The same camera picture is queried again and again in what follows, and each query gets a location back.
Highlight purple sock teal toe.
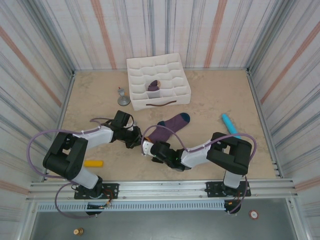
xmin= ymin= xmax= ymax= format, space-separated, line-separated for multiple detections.
xmin=143 ymin=112 xmax=191 ymax=144

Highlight purple sock beige toe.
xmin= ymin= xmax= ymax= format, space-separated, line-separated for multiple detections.
xmin=146 ymin=79 xmax=162 ymax=92

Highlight white fabric compartment organizer box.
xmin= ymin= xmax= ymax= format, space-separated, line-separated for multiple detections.
xmin=126 ymin=52 xmax=192 ymax=112

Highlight grey metal round-base fixture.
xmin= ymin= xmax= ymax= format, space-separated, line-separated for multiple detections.
xmin=116 ymin=86 xmax=131 ymax=107

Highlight yellow block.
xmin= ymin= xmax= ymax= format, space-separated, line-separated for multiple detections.
xmin=84 ymin=159 xmax=104 ymax=168

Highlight aluminium side profile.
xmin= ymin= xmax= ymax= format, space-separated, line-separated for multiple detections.
xmin=41 ymin=71 xmax=76 ymax=181
xmin=246 ymin=68 xmax=283 ymax=178

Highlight turquoise cylinder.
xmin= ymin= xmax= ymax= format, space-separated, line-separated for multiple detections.
xmin=221 ymin=113 xmax=243 ymax=140

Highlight grey metal panel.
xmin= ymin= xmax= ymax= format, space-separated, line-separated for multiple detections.
xmin=29 ymin=211 xmax=301 ymax=240

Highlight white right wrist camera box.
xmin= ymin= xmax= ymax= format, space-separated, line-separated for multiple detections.
xmin=141 ymin=139 xmax=154 ymax=158

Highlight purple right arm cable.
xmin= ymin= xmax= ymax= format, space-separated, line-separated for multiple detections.
xmin=140 ymin=124 xmax=258 ymax=215

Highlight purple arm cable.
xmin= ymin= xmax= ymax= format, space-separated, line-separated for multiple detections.
xmin=26 ymin=117 xmax=111 ymax=220
xmin=140 ymin=124 xmax=258 ymax=215

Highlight aluminium mounting rail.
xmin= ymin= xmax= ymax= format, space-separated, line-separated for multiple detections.
xmin=26 ymin=177 xmax=300 ymax=203

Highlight brown strap handle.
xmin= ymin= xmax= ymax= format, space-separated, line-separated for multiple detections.
xmin=146 ymin=100 xmax=177 ymax=107

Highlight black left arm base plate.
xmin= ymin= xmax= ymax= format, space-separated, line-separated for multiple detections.
xmin=73 ymin=183 xmax=120 ymax=200

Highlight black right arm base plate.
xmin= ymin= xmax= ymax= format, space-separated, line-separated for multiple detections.
xmin=205 ymin=181 xmax=251 ymax=199

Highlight grey slotted cable duct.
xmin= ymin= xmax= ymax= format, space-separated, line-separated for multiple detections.
xmin=34 ymin=201 xmax=227 ymax=213

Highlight thin red black wires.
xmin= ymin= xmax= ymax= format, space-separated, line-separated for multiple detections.
xmin=101 ymin=189 xmax=118 ymax=209

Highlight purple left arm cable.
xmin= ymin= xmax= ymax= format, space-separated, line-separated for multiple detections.
xmin=26 ymin=117 xmax=111 ymax=220

